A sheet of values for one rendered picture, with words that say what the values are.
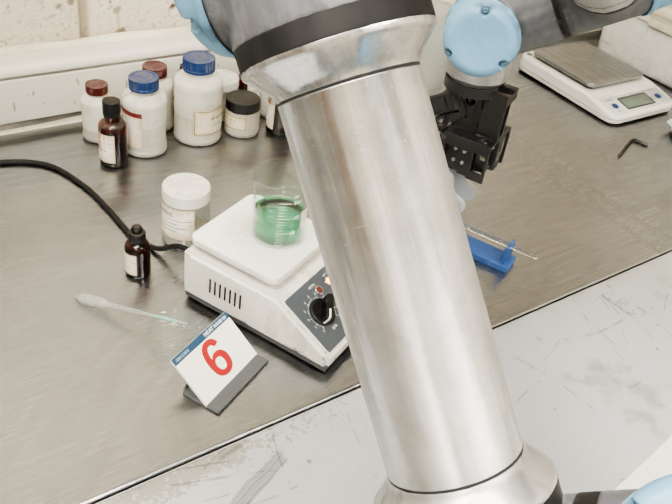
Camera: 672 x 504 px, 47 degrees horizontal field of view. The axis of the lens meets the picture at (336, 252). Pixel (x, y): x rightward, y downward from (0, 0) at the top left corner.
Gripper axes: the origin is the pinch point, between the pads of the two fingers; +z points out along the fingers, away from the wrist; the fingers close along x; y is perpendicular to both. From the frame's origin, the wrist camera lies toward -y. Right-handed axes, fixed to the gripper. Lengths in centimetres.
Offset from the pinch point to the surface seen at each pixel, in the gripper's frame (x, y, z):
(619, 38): 85, 4, -1
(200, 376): -41.5, -5.6, 1.4
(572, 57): 67, 0, -1
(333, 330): -28.8, 2.3, -0.1
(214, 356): -38.7, -6.0, 1.0
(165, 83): -3.9, -42.9, -5.3
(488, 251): 0.1, 9.5, 2.7
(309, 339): -31.7, 1.0, -0.2
